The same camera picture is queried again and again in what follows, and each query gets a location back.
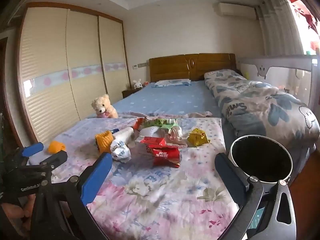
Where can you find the orange red packet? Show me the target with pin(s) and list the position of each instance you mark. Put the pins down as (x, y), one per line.
(138, 123)

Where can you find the wooden headboard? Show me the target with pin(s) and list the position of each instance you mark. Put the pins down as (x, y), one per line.
(172, 66)

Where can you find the cream teddy bear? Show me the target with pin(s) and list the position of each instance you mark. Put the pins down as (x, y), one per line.
(102, 105)

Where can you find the dark wooden nightstand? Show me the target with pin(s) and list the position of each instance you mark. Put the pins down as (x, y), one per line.
(127, 92)

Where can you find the grey quilt blue print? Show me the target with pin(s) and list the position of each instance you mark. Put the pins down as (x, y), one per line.
(260, 105)

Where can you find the red and white box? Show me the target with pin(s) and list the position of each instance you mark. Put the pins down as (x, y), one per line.
(152, 142)

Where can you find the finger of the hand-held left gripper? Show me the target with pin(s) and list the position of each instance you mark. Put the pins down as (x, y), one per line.
(56, 158)
(32, 149)

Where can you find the teal booklet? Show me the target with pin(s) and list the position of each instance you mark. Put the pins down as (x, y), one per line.
(257, 216)

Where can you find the blue and white pillow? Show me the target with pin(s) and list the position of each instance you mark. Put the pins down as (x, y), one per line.
(172, 83)

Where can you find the small orange snack packet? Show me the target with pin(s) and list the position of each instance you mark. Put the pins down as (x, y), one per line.
(55, 147)

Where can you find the red window decoration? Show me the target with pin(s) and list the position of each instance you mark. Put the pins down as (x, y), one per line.
(305, 15)

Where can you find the white air conditioner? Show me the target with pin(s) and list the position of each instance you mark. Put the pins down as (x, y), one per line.
(236, 10)

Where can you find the crumpled yellow wrapper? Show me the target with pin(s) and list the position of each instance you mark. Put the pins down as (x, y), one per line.
(197, 136)

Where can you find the bed with blue sheet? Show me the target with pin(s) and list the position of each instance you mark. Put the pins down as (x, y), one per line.
(170, 97)

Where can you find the white foam block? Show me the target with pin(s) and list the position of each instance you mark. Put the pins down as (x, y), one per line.
(123, 133)

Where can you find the person's left hand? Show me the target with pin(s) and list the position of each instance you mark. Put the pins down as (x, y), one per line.
(15, 212)

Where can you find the floral blanket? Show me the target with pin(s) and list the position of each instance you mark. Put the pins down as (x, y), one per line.
(150, 200)

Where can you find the blue silver packet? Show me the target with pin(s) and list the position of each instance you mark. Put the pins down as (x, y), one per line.
(120, 151)

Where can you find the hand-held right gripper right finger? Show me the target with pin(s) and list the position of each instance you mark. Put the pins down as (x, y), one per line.
(230, 177)

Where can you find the wall switch panel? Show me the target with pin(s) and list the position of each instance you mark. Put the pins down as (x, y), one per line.
(142, 65)

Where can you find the green snack packet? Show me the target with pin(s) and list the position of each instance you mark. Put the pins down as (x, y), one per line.
(160, 122)

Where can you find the black trash bin white rim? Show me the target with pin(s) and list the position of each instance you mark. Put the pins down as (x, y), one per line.
(260, 160)

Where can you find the cream sliding door wardrobe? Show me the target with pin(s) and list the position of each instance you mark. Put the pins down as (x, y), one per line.
(50, 62)

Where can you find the white bunny toy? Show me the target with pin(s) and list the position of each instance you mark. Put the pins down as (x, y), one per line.
(137, 84)

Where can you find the red snack packet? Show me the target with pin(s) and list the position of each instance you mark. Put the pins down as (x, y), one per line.
(166, 156)

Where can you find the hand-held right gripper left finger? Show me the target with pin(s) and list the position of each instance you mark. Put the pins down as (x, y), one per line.
(96, 177)

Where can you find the grey bed guard rail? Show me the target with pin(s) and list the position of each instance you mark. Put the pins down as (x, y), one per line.
(275, 60)

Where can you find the grey curtain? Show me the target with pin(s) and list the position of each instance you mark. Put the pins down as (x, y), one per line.
(277, 25)

